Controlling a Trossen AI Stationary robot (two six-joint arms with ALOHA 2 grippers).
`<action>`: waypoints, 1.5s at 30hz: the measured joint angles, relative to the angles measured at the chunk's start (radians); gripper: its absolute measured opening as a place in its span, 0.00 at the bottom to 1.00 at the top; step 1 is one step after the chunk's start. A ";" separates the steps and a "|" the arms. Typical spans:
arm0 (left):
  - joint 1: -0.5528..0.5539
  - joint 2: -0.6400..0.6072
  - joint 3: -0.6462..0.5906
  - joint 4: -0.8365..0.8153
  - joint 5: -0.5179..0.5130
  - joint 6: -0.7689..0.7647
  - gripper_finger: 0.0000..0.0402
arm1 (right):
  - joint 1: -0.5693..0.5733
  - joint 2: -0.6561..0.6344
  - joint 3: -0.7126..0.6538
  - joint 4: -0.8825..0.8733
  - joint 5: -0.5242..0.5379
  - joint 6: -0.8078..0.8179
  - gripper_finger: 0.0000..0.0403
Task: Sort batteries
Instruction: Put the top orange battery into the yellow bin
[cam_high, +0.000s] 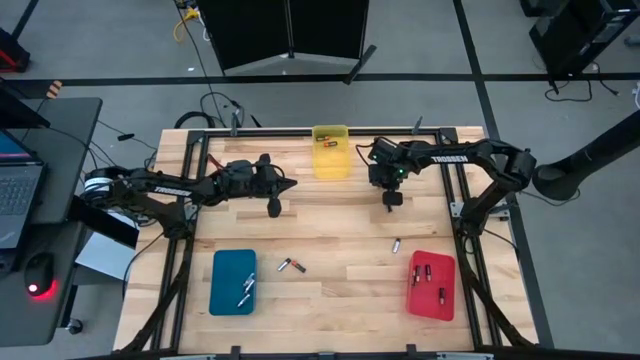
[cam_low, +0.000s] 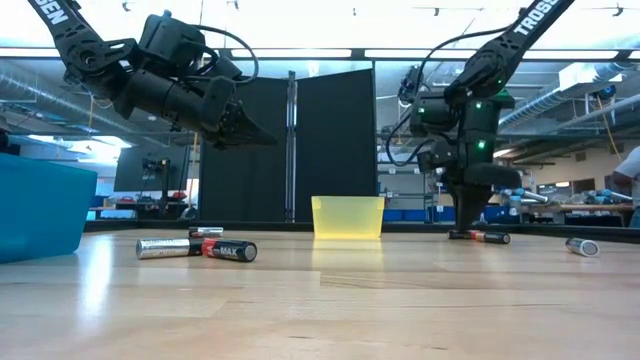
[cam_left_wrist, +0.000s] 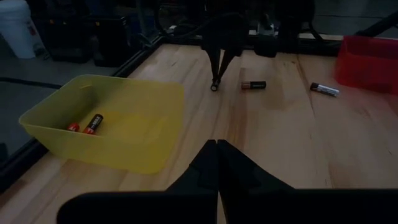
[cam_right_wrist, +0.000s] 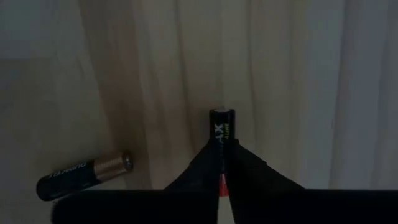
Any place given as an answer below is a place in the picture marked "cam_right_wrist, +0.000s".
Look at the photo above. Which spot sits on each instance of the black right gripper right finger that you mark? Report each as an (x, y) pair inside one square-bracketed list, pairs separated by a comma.
[(280, 207)]

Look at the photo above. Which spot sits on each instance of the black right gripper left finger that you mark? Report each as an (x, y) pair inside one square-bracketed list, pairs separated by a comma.
[(140, 207)]

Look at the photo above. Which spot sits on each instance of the black copper Duracell battery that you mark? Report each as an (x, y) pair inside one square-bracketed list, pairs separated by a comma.
[(77, 177)]

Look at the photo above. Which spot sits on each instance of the black red Energizer MAX battery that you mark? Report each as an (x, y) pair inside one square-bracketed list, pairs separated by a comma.
[(221, 124)]

